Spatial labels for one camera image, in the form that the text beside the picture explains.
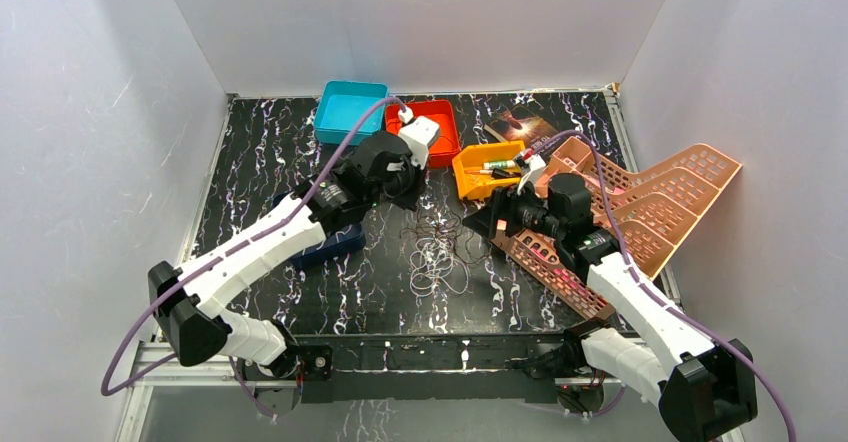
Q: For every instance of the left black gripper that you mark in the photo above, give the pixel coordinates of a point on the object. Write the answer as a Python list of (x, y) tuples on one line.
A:
[(403, 183)]

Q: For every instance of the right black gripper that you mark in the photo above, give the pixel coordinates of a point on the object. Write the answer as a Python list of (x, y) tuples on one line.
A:
[(485, 221)]

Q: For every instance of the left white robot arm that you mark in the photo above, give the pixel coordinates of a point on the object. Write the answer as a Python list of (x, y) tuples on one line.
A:
[(193, 298)]

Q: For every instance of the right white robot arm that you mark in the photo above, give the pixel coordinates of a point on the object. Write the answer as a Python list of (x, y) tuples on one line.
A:
[(701, 387)]

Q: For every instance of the yellow parts bin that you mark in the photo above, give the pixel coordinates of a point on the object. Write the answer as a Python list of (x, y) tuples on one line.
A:
[(480, 168)]

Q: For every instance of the black clip in bin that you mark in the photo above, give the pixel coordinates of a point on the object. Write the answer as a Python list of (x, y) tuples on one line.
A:
[(501, 174)]

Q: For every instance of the green white marker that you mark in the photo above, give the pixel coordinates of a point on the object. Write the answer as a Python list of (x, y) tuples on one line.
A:
[(499, 165)]

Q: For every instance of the red plastic box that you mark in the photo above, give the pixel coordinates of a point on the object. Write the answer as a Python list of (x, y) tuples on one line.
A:
[(448, 146)]

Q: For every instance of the teal plastic box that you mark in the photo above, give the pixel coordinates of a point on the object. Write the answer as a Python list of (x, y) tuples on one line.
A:
[(341, 106)]

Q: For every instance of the navy blue plastic box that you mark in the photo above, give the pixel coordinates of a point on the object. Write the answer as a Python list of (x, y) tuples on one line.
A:
[(338, 240)]

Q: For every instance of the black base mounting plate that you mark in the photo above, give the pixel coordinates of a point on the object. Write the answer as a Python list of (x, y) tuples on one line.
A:
[(530, 368)]

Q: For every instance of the pink tiered file rack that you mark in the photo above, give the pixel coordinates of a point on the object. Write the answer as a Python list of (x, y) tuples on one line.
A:
[(656, 209)]

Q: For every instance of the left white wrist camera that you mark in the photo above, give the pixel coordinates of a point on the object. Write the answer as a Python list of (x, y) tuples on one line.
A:
[(419, 133)]

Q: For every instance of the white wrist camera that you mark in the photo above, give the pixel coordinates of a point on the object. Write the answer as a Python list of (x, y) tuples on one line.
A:
[(419, 133), (532, 167)]

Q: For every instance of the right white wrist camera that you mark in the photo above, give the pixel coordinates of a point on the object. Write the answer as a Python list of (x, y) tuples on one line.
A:
[(532, 167)]

